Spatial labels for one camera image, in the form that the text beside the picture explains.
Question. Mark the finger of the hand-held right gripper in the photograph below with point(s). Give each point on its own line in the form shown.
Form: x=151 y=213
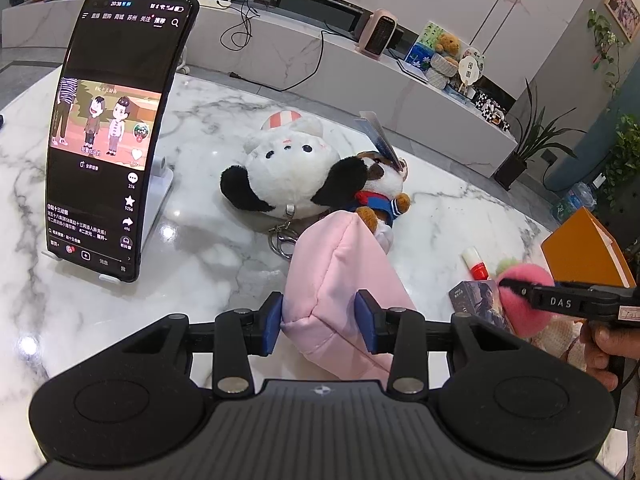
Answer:
x=557 y=302

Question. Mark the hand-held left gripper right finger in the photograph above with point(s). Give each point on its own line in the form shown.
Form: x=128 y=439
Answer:
x=367 y=322

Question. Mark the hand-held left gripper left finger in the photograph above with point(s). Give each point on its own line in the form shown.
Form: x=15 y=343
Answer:
x=271 y=325

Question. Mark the cream crochet toy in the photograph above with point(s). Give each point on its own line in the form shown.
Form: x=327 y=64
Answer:
x=555 y=341

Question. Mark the pink fluffy peach pom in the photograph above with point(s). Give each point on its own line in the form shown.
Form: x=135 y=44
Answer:
x=522 y=322

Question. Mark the orange cardboard box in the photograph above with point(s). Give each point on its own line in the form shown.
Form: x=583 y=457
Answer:
x=580 y=250

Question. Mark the pink fabric pouch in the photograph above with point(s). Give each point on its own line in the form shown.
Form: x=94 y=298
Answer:
x=340 y=270

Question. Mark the dark card box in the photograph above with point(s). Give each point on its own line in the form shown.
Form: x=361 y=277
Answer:
x=475 y=297

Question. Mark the white red glue stick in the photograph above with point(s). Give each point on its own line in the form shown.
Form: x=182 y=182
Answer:
x=475 y=264

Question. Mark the brown dog plush toy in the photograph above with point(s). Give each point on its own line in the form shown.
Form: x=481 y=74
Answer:
x=380 y=195

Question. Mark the white black plush toy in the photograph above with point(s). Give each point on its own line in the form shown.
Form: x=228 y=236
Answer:
x=295 y=180

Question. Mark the person's right hand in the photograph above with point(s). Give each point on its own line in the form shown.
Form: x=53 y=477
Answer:
x=607 y=347

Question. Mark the large water jug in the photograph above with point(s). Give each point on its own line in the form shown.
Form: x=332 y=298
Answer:
x=575 y=205

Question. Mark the potted long-leaf plant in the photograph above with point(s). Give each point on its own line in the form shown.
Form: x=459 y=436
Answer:
x=510 y=170

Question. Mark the pothos plant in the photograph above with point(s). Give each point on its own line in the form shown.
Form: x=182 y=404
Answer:
x=622 y=160

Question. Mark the white phone stand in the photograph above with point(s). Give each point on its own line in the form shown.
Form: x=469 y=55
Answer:
x=162 y=185

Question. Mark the black white checkered toy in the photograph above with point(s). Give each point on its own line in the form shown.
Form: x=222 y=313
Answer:
x=492 y=107

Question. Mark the black smartphone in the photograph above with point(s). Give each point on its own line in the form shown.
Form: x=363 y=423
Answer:
x=110 y=160

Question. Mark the blue flat box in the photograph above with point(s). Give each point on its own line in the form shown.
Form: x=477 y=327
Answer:
x=457 y=91

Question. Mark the white marble TV cabinet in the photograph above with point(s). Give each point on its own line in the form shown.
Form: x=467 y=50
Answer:
x=350 y=75

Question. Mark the white scalloped hand fan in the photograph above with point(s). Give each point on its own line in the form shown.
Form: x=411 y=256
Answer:
x=470 y=69

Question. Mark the grey notebook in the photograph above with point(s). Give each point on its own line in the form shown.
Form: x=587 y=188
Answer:
x=415 y=76

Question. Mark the painted round hand fan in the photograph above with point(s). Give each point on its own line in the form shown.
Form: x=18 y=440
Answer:
x=475 y=52

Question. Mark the hanging vine plant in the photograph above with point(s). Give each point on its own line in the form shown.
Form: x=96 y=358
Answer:
x=605 y=40

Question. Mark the blue flower painting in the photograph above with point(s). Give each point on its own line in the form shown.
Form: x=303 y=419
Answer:
x=417 y=55

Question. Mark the pink space heater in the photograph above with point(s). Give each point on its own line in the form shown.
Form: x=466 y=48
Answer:
x=377 y=35

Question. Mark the wall socket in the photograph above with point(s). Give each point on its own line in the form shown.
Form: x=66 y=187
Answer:
x=550 y=156

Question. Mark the framed wall picture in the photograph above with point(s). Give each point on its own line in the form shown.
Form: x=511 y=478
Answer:
x=622 y=5

